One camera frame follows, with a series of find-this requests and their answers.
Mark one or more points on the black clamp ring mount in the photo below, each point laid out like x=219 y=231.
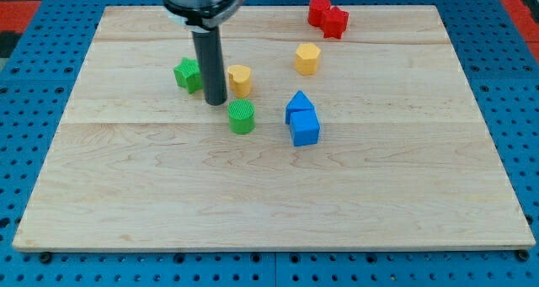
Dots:
x=201 y=15

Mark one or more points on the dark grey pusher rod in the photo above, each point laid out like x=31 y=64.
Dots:
x=209 y=57

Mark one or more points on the yellow heart block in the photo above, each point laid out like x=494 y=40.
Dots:
x=240 y=80

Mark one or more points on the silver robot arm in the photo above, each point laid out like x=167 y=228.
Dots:
x=204 y=18

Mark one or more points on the yellow hexagon block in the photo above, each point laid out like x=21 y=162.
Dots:
x=307 y=57

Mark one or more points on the green star block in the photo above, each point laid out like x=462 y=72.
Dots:
x=187 y=75

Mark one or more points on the green cylinder block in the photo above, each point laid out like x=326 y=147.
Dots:
x=241 y=116

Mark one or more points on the red cylinder block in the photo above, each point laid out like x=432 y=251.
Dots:
x=316 y=8

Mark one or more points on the blue triangle block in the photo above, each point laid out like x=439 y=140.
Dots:
x=299 y=102

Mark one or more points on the blue cube block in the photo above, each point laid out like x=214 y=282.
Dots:
x=304 y=128

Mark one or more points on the red star block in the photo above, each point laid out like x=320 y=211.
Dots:
x=334 y=22

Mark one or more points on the wooden board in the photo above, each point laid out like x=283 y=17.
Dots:
x=404 y=161

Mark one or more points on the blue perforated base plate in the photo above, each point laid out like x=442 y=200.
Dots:
x=497 y=43

